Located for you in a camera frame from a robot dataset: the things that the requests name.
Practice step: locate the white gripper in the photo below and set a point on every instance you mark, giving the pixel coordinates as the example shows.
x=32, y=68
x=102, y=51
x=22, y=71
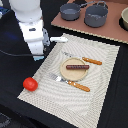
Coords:
x=36, y=36

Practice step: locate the red toy tomato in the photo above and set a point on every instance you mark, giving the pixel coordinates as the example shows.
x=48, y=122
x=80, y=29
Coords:
x=30, y=84

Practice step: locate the brown grilled toy sausage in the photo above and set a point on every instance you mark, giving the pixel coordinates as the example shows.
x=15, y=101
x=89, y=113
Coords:
x=77, y=67

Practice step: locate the light blue toy carton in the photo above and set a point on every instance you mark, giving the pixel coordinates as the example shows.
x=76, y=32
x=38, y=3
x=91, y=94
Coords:
x=36, y=58

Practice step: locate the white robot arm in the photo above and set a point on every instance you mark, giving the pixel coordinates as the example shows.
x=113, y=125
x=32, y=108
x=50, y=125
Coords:
x=30, y=20

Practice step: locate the small grey pot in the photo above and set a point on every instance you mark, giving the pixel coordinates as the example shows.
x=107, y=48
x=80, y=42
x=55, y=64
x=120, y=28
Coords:
x=70, y=11

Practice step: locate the round wooden plate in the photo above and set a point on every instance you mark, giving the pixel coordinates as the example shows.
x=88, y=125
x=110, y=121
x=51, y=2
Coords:
x=73, y=75

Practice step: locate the large grey pot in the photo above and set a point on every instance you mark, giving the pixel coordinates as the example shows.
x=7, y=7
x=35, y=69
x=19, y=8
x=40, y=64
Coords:
x=95, y=15

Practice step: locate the beige woven placemat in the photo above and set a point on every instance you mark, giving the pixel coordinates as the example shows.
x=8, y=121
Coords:
x=79, y=108

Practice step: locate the brown wooden board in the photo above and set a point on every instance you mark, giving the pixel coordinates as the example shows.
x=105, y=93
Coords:
x=109, y=30

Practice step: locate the beige bowl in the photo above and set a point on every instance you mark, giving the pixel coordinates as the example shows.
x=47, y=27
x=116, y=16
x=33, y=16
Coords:
x=124, y=16

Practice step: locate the orange handled toy fork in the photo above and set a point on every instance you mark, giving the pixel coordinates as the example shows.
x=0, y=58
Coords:
x=60, y=79

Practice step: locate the orange handled toy knife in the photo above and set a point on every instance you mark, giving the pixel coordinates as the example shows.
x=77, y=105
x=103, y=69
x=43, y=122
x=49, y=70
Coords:
x=84, y=58

